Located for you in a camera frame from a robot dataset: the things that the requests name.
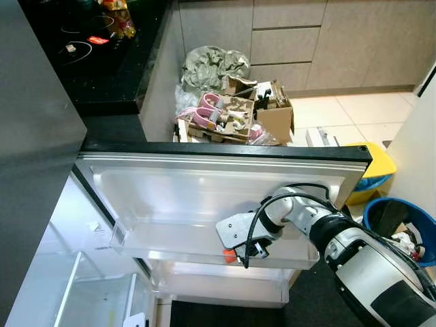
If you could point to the pink plastic object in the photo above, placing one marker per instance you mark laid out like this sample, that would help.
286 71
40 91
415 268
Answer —
204 102
194 119

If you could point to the yellow red snack packet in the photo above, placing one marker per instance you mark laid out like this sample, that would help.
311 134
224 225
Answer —
121 24

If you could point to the clear fridge crisper drawer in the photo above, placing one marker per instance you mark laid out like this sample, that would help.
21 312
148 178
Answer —
88 300

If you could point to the silver fridge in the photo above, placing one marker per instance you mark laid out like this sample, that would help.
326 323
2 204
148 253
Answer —
34 136

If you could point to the white crumpled trash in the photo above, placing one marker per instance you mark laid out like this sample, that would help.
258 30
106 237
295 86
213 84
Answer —
409 244

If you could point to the yellow bin with blue liner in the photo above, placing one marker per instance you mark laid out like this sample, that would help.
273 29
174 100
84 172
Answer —
378 163

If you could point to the blue plastic bucket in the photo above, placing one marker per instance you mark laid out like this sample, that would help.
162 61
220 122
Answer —
368 216

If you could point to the small red packet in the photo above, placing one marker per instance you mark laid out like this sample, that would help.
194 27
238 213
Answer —
98 40

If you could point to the small brown cardboard box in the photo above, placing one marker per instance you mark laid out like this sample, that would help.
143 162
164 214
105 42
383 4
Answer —
276 122

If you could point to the grey green crumpled bag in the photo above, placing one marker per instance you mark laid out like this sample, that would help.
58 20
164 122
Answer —
211 68

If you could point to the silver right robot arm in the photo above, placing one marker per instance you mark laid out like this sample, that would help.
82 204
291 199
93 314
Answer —
368 272

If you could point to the clear plastic bag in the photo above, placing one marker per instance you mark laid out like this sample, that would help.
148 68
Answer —
184 102

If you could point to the black counter with hob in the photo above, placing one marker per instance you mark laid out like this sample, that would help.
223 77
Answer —
102 82

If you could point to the large brown cardboard box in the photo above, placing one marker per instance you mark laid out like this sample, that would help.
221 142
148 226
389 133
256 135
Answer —
238 107

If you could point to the grey drawer cabinet row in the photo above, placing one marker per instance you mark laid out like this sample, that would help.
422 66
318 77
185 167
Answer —
340 48

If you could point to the small white item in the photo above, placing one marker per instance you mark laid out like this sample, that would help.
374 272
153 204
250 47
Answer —
70 48

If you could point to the clear fridge door shelf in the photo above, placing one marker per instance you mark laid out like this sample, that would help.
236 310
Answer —
177 245
218 286

